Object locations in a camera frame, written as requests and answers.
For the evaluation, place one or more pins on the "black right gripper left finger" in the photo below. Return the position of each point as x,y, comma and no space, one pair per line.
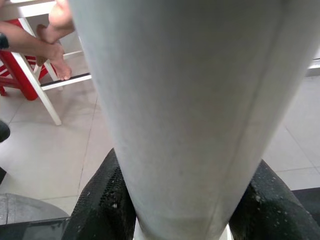
100,212

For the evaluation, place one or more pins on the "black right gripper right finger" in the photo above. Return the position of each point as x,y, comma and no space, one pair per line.
275,215

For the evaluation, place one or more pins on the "white plastic table leg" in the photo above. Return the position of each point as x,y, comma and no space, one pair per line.
180,100

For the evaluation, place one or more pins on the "person hand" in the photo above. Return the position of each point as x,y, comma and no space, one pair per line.
52,53

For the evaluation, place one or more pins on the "white wooden chair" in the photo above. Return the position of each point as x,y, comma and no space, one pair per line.
42,95

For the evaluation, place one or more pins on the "person bare foot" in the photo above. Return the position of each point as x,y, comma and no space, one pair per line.
61,15
63,70

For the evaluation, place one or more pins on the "red wooden stool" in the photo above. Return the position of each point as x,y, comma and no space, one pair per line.
20,75

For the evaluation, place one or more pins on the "black wristwatch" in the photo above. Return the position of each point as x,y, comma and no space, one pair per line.
3,41

